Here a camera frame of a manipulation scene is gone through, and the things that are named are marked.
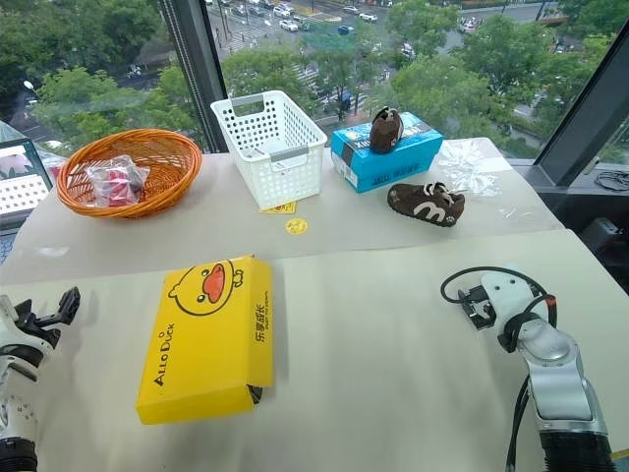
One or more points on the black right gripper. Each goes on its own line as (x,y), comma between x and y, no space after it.
(484,314)

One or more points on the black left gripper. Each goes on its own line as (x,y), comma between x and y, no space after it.
(41,324)

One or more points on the grey cardboard box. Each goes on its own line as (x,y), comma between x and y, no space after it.
(206,334)

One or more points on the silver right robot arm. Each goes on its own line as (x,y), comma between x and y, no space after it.
(560,388)

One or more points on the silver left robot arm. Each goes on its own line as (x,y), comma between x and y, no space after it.
(17,418)

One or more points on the blue shoe box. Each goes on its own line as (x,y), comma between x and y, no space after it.
(393,164)

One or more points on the brown suede shoe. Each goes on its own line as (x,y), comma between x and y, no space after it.
(422,206)
(383,133)

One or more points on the open laptop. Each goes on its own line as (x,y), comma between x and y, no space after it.
(22,192)

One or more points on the clear crumpled plastic wrapper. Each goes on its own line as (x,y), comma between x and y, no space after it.
(467,167)

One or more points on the clear bag of pink items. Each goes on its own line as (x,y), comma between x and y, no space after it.
(115,182)

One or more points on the black device beside table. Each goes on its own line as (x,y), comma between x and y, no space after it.
(607,238)

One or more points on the round yellow sticker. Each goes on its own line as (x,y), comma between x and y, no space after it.
(297,226)

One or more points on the orange wicker basket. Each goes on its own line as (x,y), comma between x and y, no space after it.
(164,147)

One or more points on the yellow paper label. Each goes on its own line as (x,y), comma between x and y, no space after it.
(282,208)

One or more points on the white perforated plastic basket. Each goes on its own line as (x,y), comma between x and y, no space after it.
(290,128)

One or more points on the white paper inside basket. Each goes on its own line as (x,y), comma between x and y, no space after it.
(265,152)

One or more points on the dark window pillar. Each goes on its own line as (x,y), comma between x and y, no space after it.
(196,74)

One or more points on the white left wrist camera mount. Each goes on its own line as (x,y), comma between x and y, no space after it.
(6,314)

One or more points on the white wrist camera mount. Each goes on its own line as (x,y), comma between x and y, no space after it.
(511,295)
(6,314)

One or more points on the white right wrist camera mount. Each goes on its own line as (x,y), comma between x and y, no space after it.
(511,295)

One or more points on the dark slanted window frame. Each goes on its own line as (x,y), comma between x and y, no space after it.
(580,128)

